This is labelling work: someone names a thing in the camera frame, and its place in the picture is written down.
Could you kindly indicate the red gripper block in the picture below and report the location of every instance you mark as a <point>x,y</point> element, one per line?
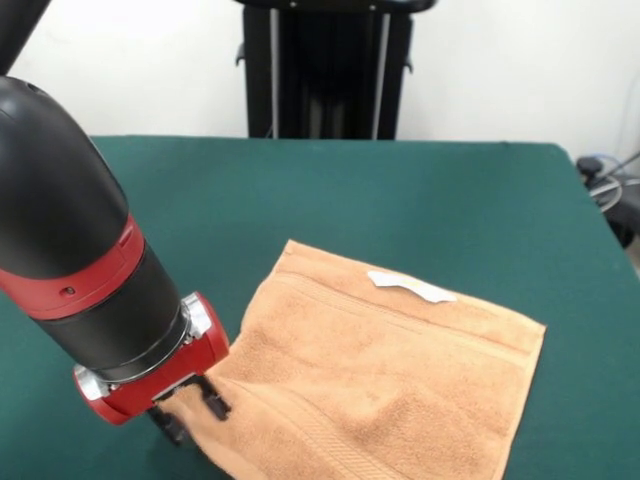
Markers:
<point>165,380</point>

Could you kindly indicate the orange terry towel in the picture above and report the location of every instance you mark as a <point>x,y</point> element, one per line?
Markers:
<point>375,375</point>

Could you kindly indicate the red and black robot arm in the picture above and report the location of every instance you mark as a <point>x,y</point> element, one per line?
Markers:
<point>60,225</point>

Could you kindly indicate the dark green table cloth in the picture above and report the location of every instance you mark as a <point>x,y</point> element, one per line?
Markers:
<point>400,200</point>

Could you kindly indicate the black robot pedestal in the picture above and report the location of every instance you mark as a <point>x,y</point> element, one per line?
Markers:
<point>325,65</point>

